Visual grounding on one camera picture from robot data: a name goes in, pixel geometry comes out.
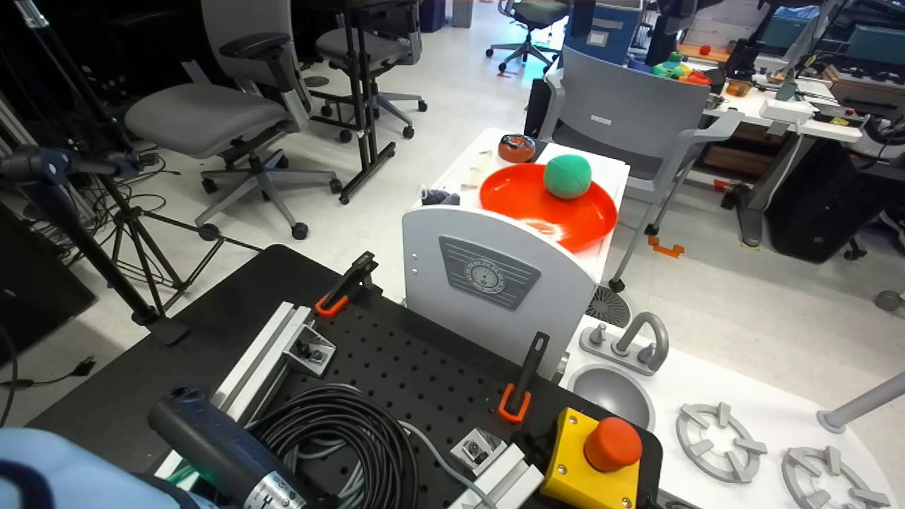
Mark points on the white toy kitchen cabinet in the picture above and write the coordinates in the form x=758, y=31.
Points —
x=745, y=392

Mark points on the blue storage bin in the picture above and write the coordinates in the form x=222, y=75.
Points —
x=603, y=31

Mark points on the red plastic bowl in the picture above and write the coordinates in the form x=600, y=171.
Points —
x=528, y=202

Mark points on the black desk leg frame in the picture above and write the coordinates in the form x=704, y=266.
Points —
x=362, y=113

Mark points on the black star-base office chair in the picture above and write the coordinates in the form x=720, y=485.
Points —
x=533, y=14

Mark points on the black perforated breadboard table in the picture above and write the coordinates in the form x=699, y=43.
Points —
x=413, y=369

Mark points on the toy sink basin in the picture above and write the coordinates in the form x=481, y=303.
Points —
x=613, y=396

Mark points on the aluminium extrusion rail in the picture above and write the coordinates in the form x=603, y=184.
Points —
x=259, y=364
x=504, y=485

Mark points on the small brown bowl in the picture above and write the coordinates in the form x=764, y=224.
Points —
x=518, y=149

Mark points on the yellow box red stop button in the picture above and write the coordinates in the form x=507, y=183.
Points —
x=570, y=463

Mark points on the white table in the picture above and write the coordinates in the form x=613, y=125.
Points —
x=754, y=102

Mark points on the grey toy faucet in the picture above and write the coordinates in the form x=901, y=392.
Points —
x=661, y=341

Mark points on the black camera tripod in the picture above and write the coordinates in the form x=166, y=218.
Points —
x=58, y=164

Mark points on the grey office chair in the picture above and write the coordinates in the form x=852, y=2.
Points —
x=198, y=113

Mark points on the silver corner bracket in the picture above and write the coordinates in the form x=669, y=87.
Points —
x=477, y=451
x=313, y=352

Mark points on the grey plastic chair on casters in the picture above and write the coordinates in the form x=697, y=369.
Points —
x=624, y=108

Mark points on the green foam ball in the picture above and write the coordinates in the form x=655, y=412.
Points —
x=570, y=177

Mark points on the orange floor tape marker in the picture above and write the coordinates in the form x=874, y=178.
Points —
x=665, y=251

